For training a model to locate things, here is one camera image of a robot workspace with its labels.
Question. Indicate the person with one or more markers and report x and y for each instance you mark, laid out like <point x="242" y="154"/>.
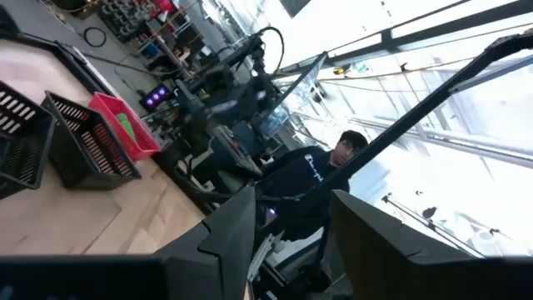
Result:
<point x="304" y="175"/>

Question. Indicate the red plastic basket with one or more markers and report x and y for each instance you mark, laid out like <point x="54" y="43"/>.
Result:
<point x="141" y="146"/>

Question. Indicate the parts bin shelf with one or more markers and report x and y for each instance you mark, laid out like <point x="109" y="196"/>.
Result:
<point x="125" y="16"/>

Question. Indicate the green plastic bottle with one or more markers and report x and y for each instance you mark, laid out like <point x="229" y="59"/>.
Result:
<point x="126" y="126"/>

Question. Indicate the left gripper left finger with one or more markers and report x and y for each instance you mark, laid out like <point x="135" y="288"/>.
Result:
<point x="216" y="250"/>

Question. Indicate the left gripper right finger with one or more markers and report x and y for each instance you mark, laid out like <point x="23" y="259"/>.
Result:
<point x="387" y="258"/>

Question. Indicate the black computer with purple lights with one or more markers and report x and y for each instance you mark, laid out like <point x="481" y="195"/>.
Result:
<point x="155" y="97"/>

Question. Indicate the black aluminium rig frame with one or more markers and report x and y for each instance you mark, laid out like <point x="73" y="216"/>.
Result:
<point x="416" y="112"/>

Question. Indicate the black plastic basket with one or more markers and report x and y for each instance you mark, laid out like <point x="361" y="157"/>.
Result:
<point x="23" y="166"/>
<point x="75" y="166"/>

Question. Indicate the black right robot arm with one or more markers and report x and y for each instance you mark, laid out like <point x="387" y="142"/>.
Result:
<point x="200" y="125"/>

